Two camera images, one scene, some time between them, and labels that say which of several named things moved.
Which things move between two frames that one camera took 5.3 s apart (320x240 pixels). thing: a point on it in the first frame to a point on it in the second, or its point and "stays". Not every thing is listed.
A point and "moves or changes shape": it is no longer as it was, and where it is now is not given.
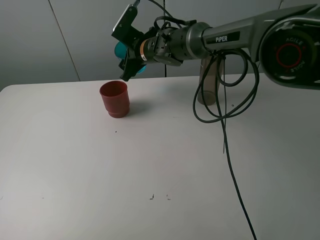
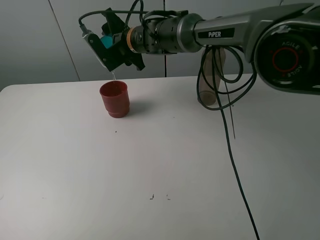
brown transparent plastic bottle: x=210 y=83 stays
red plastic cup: x=116 y=98 stays
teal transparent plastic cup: x=120 y=51 moves or changes shape
